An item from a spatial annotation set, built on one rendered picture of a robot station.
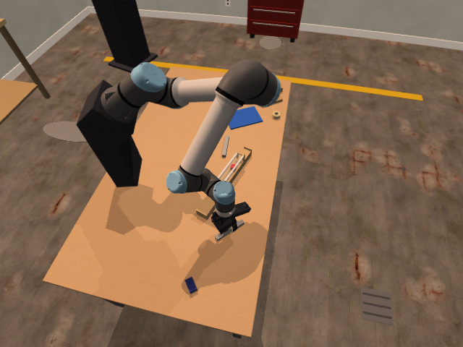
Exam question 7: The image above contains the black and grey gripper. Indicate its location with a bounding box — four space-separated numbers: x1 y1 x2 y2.
211 211 237 235

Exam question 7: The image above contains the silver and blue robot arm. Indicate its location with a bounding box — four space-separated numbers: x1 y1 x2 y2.
101 59 281 218

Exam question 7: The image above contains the grey square stick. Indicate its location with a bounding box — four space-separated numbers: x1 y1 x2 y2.
222 135 229 158
215 219 245 241

